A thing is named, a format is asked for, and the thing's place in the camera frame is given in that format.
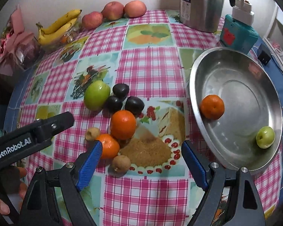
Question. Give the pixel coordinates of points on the stainless steel thermos jug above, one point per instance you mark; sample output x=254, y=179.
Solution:
x=201, y=15

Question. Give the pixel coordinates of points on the white desk lamp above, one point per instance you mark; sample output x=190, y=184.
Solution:
x=242, y=11

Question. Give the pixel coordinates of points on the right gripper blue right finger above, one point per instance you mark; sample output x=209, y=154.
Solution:
x=197, y=164

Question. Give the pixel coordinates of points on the small green jujube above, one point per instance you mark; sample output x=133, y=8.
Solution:
x=265, y=137

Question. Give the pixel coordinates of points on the dark plum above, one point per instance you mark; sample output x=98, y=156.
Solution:
x=135, y=105
x=120, y=90
x=113, y=104

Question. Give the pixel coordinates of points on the checkered fruit tablecloth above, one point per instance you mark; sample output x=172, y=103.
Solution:
x=153, y=55

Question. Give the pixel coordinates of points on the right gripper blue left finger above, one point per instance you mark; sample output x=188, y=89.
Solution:
x=86, y=164

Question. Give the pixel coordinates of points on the pink flower bouquet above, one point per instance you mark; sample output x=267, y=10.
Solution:
x=19, y=49

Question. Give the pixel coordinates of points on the brown longan fruit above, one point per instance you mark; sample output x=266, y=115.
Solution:
x=120, y=164
x=92, y=133

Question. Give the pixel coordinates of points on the yellow banana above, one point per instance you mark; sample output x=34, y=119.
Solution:
x=60, y=22
x=46, y=39

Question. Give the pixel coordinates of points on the red apple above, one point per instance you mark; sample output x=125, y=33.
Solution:
x=135, y=9
x=92, y=20
x=113, y=11

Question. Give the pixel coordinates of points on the small mandarin orange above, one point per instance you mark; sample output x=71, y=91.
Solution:
x=110, y=147

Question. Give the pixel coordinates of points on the large orange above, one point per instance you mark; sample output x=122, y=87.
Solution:
x=122, y=125

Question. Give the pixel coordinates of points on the stainless steel plate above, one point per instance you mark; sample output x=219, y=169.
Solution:
x=251, y=102

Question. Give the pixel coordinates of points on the teal box with red print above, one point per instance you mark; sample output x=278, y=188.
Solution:
x=237, y=35

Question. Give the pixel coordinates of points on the black power adapter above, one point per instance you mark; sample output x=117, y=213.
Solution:
x=264, y=55

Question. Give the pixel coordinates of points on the person's left hand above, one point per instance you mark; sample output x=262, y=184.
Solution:
x=12, y=184

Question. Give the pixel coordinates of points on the mandarin in metal plate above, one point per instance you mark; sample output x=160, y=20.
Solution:
x=212, y=107

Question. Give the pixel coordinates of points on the large green apple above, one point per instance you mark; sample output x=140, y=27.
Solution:
x=96, y=94

